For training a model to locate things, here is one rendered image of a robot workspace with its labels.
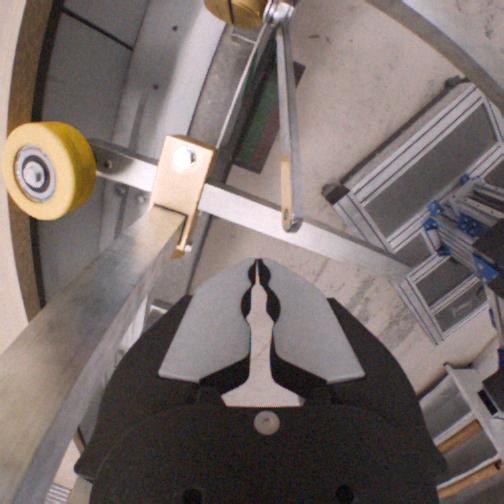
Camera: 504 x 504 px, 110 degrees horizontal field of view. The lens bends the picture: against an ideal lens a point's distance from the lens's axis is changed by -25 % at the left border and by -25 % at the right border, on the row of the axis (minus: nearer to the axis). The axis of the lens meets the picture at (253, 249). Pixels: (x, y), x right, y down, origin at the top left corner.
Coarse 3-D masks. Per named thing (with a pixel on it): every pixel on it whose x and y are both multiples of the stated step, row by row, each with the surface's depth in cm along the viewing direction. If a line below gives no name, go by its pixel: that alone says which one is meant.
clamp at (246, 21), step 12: (204, 0) 14; (216, 0) 13; (228, 0) 13; (240, 0) 13; (252, 0) 13; (264, 0) 14; (216, 12) 15; (228, 12) 15; (240, 12) 14; (252, 12) 14; (240, 24) 16; (252, 24) 16
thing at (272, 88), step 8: (272, 72) 28; (272, 80) 29; (272, 88) 29; (264, 96) 30; (272, 96) 30; (264, 104) 30; (272, 104) 30; (256, 112) 31; (264, 112) 31; (256, 120) 31; (264, 120) 31; (256, 128) 32; (248, 136) 32; (256, 136) 32; (248, 144) 33; (256, 144) 33; (240, 152) 34; (248, 152) 34; (240, 160) 34; (248, 160) 34
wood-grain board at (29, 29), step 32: (0, 0) 9; (32, 0) 10; (0, 32) 10; (32, 32) 11; (0, 64) 11; (32, 64) 13; (0, 96) 12; (32, 96) 15; (0, 128) 13; (0, 160) 15; (0, 192) 16; (0, 224) 17; (0, 256) 19; (32, 256) 22; (0, 288) 21; (32, 288) 23; (0, 320) 24; (0, 352) 27; (64, 480) 91
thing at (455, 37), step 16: (368, 0) 14; (384, 0) 14; (400, 0) 13; (416, 0) 12; (432, 0) 12; (400, 16) 15; (416, 16) 13; (432, 16) 13; (448, 16) 13; (464, 16) 12; (416, 32) 15; (432, 32) 14; (448, 32) 13; (464, 32) 13; (480, 32) 13; (448, 48) 15; (464, 48) 14; (480, 48) 14; (496, 48) 13; (464, 64) 16; (480, 64) 14; (496, 64) 14; (480, 80) 16; (496, 80) 15; (496, 96) 17
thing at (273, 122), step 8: (296, 72) 28; (296, 80) 29; (272, 112) 31; (272, 120) 31; (264, 128) 32; (272, 128) 32; (264, 136) 32; (272, 136) 32; (264, 144) 33; (256, 152) 34; (264, 152) 34; (256, 160) 34; (264, 160) 34; (256, 168) 35
